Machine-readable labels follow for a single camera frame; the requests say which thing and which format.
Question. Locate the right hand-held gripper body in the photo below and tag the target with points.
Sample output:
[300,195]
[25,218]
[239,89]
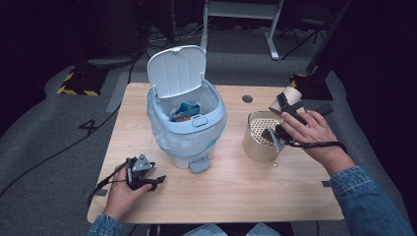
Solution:
[273,139]

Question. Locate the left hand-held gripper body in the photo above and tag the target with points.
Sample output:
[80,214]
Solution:
[142,164]

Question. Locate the brown paper cup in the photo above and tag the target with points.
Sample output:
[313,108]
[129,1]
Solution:
[293,93]

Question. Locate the beige bucket with strainer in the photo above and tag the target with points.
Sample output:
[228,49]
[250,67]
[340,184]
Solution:
[257,149]

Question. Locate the clear plastic bin liner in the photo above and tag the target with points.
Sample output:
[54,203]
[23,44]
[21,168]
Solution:
[183,142]

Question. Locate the colourful snack packet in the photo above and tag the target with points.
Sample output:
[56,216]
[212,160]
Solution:
[185,111]

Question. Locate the white grey pedal trash bin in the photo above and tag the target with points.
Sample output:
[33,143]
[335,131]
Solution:
[178,70]

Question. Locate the person's right hand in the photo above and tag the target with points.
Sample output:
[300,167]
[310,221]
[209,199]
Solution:
[311,137]

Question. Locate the person's left hand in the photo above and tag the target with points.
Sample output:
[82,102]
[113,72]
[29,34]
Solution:
[123,196]

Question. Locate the black yellow striped stand base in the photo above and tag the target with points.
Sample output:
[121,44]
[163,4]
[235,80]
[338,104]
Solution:
[311,87]
[82,83]

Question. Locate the small crumbs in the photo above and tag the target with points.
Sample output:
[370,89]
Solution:
[276,164]

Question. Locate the grey tape piece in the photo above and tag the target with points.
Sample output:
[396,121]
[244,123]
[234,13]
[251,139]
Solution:
[326,184]
[101,192]

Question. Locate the black tripod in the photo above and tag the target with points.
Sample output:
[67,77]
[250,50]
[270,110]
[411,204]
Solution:
[305,32]

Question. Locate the black stand pole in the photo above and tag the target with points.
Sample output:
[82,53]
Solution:
[327,39]

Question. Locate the grey floor strip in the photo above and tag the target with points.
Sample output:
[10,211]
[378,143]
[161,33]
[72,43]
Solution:
[116,95]

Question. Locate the person's legs in jeans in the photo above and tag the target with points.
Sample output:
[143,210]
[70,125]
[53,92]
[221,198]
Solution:
[229,230]

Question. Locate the white desk frame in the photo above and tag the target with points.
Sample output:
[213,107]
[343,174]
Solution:
[241,10]

